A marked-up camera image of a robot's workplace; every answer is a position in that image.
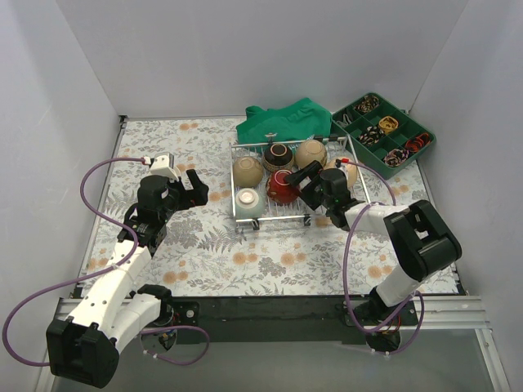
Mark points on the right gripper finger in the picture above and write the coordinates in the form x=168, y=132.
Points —
x=311, y=171
x=312, y=196

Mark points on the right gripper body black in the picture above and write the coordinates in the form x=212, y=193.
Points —
x=312, y=189

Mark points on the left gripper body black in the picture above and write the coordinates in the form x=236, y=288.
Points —
x=185, y=194

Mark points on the red floral bowl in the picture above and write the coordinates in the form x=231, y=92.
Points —
x=279, y=190

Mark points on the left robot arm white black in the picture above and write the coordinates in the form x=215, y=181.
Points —
x=86, y=345

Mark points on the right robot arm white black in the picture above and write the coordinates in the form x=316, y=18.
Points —
x=422, y=241

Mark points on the beige bowl back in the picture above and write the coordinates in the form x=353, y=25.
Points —
x=309, y=151

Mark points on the beige bowl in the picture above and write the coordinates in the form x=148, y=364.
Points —
x=247, y=172
x=309, y=151
x=350, y=171

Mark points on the beige bowl right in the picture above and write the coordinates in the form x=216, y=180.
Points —
x=350, y=171

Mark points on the dark brown patterned bowl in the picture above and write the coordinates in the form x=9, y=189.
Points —
x=276, y=157

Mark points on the green cloth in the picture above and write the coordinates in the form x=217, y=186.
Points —
x=297, y=121

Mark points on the mint green dotted bowl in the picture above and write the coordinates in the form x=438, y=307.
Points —
x=249, y=204

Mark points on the beige bowl left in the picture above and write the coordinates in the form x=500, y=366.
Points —
x=247, y=172

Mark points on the floral patterned table mat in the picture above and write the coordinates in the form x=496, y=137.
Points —
x=204, y=254

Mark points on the green divided organizer tray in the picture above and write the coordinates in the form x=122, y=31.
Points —
x=383, y=136

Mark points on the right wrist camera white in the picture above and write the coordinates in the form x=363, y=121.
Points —
x=341, y=162

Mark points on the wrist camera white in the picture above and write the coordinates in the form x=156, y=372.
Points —
x=163, y=164
x=341, y=162

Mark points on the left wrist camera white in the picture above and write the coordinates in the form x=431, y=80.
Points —
x=163, y=164

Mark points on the metal wire dish rack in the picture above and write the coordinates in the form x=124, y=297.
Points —
x=273, y=212

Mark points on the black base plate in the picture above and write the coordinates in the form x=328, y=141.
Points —
x=261, y=319

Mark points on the aluminium front rail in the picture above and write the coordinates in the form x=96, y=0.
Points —
x=454, y=312

